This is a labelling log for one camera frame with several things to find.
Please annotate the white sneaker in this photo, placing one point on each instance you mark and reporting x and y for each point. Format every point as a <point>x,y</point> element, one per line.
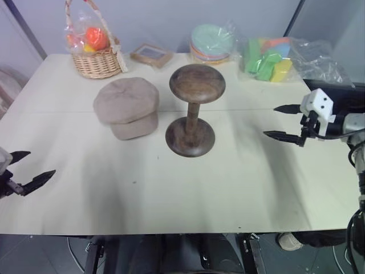
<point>289,242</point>

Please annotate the blue foam piece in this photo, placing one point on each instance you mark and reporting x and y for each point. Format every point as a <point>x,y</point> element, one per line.
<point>280,50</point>

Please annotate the black table leg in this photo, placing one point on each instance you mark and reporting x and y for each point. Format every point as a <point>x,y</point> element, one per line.
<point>92,254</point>
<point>253,254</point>

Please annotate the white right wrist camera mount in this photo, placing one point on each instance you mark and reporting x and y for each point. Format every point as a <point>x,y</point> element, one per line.
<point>319,104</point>

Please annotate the wooden picture frame box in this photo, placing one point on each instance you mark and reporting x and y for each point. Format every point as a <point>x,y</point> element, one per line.
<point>152,54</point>

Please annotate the large clear plastic bag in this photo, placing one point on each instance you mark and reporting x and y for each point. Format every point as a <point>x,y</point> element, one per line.
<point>313,61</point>

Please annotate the yellow foam block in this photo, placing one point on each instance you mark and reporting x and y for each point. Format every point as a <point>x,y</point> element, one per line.
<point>282,70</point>

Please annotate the orange foam piece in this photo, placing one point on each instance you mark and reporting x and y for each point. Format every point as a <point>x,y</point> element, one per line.
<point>275,42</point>

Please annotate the yellow toy fruit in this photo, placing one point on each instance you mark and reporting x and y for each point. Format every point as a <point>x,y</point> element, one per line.
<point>88,48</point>

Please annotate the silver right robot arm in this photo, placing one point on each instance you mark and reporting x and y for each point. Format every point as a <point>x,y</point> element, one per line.
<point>352,125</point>

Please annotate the beige cap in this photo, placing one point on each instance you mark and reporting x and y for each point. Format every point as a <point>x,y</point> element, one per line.
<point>127,100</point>

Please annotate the green foam blocks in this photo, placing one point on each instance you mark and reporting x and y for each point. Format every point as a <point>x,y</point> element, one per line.
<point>261,64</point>

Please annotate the clear wrap in basket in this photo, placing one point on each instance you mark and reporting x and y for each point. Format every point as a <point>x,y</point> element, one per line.
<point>74,34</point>

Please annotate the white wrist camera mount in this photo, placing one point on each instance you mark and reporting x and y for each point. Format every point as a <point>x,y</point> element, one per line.
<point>319,104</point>
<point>4,160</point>

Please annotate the dark wooden hat stand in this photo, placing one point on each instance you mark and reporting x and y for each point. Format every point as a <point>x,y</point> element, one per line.
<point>193,85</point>

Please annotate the black flat panel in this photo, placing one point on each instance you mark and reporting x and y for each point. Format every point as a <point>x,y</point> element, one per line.
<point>339,91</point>

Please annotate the stack of pastel plates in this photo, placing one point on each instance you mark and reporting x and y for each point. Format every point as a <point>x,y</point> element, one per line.
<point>211,40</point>

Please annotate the pale pink fabric object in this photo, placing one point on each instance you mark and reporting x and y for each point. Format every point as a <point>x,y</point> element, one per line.
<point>10,85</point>

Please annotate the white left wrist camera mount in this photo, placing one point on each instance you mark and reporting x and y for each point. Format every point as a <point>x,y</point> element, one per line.
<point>4,160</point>

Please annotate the clear bag around plates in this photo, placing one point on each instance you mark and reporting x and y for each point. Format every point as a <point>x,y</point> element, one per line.
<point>229,31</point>

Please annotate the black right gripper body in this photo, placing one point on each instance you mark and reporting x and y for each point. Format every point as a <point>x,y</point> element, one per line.
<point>309,125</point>

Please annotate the orange toy fruit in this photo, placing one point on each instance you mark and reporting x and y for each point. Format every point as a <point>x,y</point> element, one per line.
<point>96,37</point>

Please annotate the dark trouser leg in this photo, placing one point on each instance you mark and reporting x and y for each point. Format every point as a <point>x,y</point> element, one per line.
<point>322,238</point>

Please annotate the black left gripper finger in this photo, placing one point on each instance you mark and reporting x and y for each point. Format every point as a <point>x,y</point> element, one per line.
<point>20,156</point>
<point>38,181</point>

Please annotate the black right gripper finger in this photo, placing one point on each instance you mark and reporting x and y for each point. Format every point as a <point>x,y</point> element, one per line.
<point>288,108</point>
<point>282,136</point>

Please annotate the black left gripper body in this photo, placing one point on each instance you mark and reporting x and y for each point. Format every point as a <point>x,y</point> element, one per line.
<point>7,185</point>

